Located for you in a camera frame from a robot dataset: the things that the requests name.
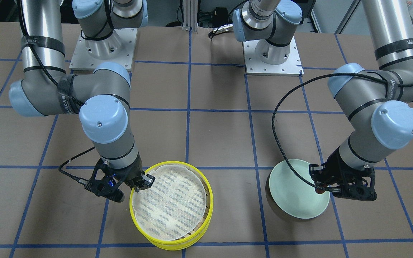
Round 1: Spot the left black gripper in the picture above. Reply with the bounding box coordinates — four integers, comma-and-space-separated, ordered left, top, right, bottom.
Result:
308, 149, 377, 201

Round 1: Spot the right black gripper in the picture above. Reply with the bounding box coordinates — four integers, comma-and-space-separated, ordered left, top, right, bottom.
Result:
85, 155, 156, 202

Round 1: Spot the yellow bamboo steamer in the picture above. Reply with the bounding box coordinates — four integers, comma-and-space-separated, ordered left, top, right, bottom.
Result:
132, 161, 210, 241
129, 183, 214, 251

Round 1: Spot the dark red bun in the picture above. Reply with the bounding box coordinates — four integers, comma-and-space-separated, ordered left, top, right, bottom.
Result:
315, 188, 326, 195

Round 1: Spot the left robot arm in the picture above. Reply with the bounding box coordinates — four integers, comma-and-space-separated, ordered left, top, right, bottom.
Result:
271, 0, 413, 201

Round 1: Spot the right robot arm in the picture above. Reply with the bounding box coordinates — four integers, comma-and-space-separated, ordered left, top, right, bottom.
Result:
9, 0, 156, 202

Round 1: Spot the light green plate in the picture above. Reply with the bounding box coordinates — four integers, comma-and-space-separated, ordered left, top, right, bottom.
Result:
269, 160, 331, 219

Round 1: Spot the black electronics box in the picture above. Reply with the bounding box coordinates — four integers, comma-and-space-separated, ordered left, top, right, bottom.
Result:
212, 7, 229, 24

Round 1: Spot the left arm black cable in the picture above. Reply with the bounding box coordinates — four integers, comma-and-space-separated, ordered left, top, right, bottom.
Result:
272, 48, 413, 190

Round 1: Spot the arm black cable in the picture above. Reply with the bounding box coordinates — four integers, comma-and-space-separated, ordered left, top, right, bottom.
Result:
272, 48, 413, 190
59, 146, 96, 186

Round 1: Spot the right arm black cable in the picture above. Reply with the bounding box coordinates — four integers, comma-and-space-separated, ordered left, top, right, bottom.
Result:
59, 146, 96, 186

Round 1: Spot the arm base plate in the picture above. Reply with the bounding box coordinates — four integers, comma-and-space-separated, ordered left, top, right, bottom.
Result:
69, 28, 138, 71
243, 37, 304, 76

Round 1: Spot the aluminium frame post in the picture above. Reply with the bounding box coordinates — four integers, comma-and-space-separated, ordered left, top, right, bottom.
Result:
182, 0, 198, 33

